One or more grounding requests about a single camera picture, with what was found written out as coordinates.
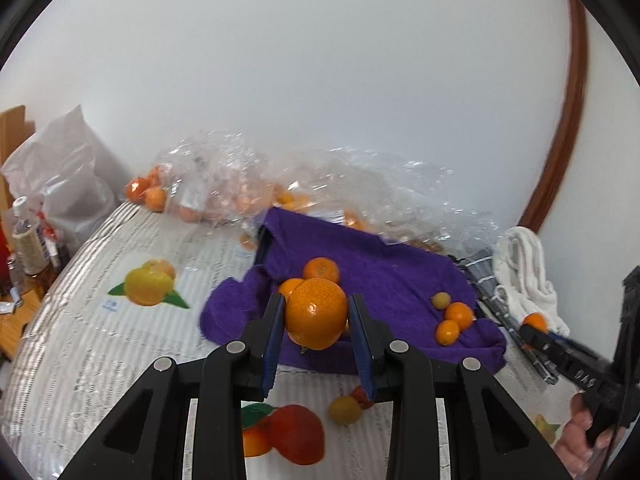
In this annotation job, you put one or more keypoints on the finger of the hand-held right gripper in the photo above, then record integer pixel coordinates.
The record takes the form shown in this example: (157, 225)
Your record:
(562, 337)
(565, 360)

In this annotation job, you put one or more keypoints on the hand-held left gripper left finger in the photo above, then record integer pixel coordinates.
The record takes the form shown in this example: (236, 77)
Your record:
(272, 345)

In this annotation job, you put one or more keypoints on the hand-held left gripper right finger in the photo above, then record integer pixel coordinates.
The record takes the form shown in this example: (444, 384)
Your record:
(361, 350)

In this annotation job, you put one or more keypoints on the small orange kumquat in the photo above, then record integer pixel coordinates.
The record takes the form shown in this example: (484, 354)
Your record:
(459, 315)
(535, 321)
(447, 332)

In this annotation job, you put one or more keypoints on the large orange mandarin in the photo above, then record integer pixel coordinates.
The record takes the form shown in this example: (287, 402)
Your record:
(315, 312)

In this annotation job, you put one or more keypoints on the green yellow kumquat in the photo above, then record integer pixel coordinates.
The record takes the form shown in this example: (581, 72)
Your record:
(345, 409)
(441, 301)

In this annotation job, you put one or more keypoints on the purple towel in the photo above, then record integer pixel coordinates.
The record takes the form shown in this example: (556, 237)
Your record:
(395, 280)

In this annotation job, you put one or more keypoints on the person's right hand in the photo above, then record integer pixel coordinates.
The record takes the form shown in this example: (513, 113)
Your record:
(575, 440)

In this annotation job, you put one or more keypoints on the small red fruit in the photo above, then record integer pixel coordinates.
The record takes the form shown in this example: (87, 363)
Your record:
(361, 395)

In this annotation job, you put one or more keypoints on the white striped towel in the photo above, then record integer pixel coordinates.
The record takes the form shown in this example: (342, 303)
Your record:
(530, 275)

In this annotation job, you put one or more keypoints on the grey plaid cloth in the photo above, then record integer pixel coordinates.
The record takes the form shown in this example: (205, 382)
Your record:
(487, 280)

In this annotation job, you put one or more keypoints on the crumpled clear plastic bag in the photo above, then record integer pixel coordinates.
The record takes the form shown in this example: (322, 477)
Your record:
(400, 195)

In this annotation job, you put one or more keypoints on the clear bag of oranges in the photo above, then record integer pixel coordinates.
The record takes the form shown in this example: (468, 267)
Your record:
(225, 180)

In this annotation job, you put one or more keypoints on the loose orange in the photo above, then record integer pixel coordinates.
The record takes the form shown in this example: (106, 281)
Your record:
(135, 189)
(155, 198)

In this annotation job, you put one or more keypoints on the small red label bottle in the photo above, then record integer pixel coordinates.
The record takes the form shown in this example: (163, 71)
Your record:
(54, 247)

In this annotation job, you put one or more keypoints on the wooden side table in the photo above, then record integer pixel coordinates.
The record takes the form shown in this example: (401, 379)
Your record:
(17, 320)

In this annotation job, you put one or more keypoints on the white plastic bag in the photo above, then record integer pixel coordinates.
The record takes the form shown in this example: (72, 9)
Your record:
(65, 180)

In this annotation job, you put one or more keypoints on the clear bottle white cap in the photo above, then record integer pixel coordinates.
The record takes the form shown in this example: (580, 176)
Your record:
(27, 240)

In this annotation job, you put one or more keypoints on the brown wooden door frame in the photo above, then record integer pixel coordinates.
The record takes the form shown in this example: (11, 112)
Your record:
(565, 110)

